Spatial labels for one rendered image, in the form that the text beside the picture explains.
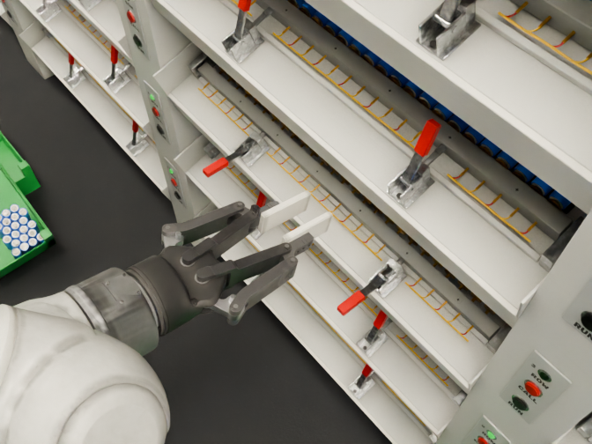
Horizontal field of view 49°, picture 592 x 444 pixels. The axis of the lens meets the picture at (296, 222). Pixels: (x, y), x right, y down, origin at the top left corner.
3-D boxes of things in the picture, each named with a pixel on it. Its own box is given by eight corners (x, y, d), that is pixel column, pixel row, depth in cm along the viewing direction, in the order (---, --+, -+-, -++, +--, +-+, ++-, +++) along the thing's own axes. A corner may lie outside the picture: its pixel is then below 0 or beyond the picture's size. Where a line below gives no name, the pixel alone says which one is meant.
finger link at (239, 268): (193, 269, 65) (199, 279, 64) (289, 236, 70) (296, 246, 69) (191, 291, 68) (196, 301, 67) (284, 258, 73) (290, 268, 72)
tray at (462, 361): (469, 395, 78) (470, 385, 70) (177, 109, 104) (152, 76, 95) (584, 280, 80) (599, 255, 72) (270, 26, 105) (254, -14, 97)
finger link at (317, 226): (282, 235, 71) (286, 240, 70) (329, 210, 74) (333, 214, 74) (277, 252, 73) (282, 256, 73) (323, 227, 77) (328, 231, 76)
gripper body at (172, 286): (164, 314, 59) (245, 270, 64) (114, 252, 63) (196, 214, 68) (162, 356, 65) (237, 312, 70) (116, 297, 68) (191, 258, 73)
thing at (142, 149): (180, 210, 140) (152, 182, 127) (40, 58, 165) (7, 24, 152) (249, 146, 142) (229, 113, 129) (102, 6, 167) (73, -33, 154)
